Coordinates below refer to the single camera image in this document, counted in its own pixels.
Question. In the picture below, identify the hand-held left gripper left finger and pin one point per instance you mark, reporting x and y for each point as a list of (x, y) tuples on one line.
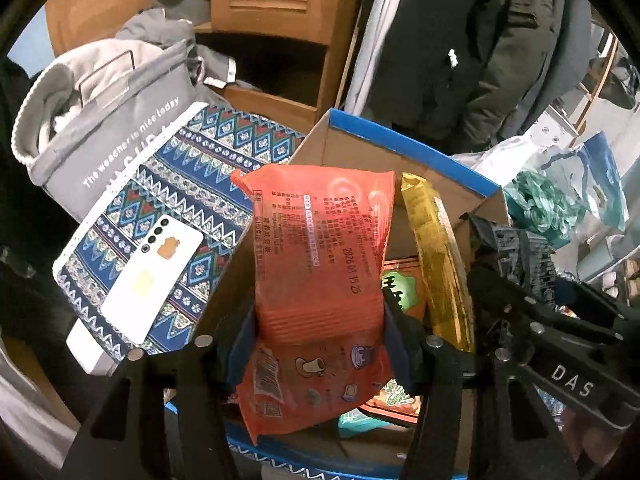
[(240, 335)]

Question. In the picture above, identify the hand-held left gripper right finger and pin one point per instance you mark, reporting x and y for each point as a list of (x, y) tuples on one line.
[(397, 345)]

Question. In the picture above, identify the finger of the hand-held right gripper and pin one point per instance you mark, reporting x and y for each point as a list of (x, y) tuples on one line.
[(550, 317), (515, 362)]

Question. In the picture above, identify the silver-backed orange snack packet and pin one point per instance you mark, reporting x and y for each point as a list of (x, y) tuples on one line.
[(405, 285)]

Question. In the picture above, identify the yellow snack packet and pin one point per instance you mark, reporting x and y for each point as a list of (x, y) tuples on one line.
[(440, 260)]

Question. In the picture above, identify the orange-red snack packet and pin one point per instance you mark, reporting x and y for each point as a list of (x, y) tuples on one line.
[(320, 260)]

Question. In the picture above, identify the blue cardboard box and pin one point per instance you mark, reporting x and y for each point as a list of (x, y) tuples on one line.
[(360, 140)]

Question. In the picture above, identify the dark printed packet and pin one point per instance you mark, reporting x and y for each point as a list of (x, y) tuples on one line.
[(525, 255)]

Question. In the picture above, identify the teal snack packet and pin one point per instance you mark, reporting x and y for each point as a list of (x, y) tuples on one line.
[(362, 422)]

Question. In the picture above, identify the white smartphone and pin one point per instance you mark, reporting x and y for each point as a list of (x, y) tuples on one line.
[(145, 280)]

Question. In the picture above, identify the green plastic bag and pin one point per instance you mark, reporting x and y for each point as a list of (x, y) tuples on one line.
[(542, 205)]

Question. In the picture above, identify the teal and white shopping bag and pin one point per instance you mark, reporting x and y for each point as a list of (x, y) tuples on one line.
[(600, 180)]

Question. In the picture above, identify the patterned blue tablecloth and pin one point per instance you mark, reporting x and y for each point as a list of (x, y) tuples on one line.
[(200, 175)]

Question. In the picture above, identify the white plastic bag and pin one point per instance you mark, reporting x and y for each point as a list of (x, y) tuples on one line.
[(505, 152)]

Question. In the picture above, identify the wooden rack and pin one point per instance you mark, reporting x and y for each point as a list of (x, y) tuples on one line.
[(597, 85)]

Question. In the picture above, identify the grey fabric laundry basket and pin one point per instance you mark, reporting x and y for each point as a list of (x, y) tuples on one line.
[(120, 125)]

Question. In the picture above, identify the dark jacket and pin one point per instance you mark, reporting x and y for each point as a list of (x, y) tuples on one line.
[(450, 45)]

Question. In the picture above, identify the grey clothing pile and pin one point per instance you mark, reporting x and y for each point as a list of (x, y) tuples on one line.
[(170, 15)]

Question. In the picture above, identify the wooden cabinet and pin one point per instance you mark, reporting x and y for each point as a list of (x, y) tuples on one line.
[(280, 0)]

